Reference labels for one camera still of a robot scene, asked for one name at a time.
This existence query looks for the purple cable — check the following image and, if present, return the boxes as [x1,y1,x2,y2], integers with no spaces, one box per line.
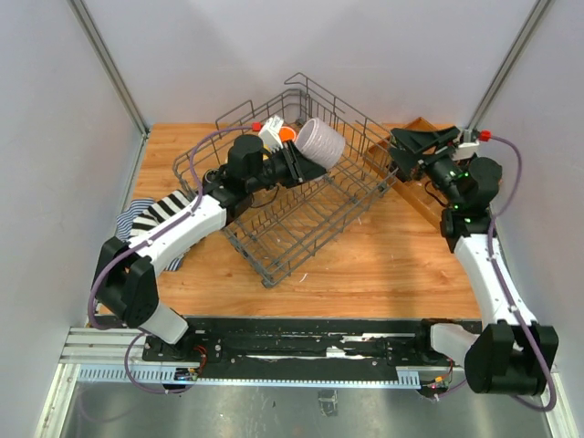
[87,121,261,394]
[437,130,558,413]

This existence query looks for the orange ceramic mug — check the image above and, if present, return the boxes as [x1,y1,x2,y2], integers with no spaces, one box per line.
[278,126,297,142]

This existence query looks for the black mug white inside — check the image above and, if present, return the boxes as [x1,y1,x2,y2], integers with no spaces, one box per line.
[203,169,222,186]

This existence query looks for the slotted cable duct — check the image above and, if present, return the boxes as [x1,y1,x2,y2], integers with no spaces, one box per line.
[76,364,422,390]

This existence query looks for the wooden compartment tray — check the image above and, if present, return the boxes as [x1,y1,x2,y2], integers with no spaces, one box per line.
[363,117,503,232]

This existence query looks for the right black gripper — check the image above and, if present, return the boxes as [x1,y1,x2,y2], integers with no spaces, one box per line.
[386,127,463,208]

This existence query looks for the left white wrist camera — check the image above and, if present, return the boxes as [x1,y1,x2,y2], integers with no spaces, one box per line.
[258,115,284,152]

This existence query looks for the aluminium frame post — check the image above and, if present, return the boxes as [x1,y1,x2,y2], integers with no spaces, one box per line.
[67,0,151,137]
[464,0,555,132]

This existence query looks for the black white striped cloth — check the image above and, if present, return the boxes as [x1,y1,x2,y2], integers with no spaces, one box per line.
[129,190,189,237]

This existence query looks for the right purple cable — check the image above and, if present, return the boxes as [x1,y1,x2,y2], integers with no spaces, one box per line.
[437,130,558,413]

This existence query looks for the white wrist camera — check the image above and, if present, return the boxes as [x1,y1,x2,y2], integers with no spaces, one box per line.
[258,115,284,152]
[452,129,480,162]

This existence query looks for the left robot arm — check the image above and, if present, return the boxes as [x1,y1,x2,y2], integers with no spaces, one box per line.
[89,131,343,361]

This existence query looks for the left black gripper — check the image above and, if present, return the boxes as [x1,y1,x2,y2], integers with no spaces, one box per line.
[248,140,328,193]

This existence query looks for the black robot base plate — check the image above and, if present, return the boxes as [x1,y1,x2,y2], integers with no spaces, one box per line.
[89,317,464,382]

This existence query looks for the left aluminium frame post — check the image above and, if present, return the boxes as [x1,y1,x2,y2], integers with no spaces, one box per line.
[67,0,151,137]

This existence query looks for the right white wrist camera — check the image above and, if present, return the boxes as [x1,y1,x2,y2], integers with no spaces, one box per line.
[452,129,480,162]

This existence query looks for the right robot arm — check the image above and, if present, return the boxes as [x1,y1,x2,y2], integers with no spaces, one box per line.
[389,127,559,410]

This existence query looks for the grey wire dish rack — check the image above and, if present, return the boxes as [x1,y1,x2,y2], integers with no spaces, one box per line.
[172,72,396,287]

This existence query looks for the blue white striped cloth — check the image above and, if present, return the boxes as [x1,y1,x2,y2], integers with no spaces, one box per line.
[115,197,186,274]

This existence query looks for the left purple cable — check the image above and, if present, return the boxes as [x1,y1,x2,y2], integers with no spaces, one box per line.
[87,121,261,394]

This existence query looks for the lilac ceramic mug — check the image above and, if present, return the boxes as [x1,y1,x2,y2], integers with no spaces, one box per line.
[295,118,345,171]

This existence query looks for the right aluminium frame post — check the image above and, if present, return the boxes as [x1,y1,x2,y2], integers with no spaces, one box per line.
[464,0,555,132]

